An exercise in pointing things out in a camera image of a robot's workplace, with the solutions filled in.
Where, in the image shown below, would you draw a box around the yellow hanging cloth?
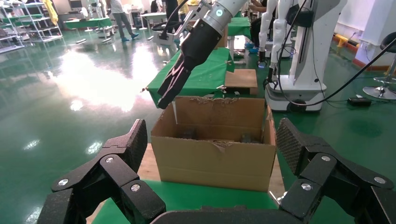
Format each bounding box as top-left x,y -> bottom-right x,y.
42,0 -> 58,26

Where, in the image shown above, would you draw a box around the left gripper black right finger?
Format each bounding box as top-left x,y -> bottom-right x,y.
276,117 -> 396,224

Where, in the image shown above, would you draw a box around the large open cardboard carton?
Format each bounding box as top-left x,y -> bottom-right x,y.
150,96 -> 277,193

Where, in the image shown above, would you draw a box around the seated person dark clothes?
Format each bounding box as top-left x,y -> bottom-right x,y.
244,0 -> 270,55

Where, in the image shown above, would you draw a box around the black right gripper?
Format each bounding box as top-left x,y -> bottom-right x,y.
157,18 -> 223,110

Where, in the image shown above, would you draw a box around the white background robot body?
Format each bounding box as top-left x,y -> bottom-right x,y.
264,0 -> 347,112

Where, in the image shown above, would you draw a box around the black swivel stool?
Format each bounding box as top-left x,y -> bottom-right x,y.
362,31 -> 396,100

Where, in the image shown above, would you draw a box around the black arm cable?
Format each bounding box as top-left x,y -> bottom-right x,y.
151,0 -> 396,107

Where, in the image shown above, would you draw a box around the yellow floor barrier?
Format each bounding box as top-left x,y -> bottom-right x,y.
332,33 -> 356,53

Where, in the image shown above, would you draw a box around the distant green tablecloth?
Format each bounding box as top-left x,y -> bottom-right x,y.
227,17 -> 251,39

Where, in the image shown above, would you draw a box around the green tablecloth under carton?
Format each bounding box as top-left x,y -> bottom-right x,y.
91,179 -> 277,224

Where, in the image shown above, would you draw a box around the person in grey trousers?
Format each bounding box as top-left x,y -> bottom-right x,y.
105,0 -> 140,42

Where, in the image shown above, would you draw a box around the green tablecloth near shelves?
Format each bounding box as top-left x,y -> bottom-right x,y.
63,17 -> 112,30

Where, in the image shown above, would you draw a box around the person in black clothes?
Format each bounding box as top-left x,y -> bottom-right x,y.
164,0 -> 181,23

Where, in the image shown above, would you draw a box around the distant open cardboard carton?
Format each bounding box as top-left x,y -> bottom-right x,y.
215,26 -> 229,49

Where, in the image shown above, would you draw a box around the person in yellow jacket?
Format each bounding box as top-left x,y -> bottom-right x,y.
177,0 -> 199,16

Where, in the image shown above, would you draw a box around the green tablecloth of neighbour table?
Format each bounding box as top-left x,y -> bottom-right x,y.
146,46 -> 235,107

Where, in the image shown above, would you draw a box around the flat brown cardboard box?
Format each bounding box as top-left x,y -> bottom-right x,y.
224,68 -> 258,95

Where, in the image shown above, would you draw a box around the white wire shelf rack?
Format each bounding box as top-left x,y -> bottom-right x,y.
0,4 -> 25,54
17,0 -> 63,43

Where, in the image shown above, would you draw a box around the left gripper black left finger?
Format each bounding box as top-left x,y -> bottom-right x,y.
36,119 -> 167,224

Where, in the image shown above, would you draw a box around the white distant table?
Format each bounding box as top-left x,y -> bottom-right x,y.
139,12 -> 168,32

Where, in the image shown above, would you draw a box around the black power adapter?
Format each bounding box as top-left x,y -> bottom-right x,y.
346,97 -> 372,107

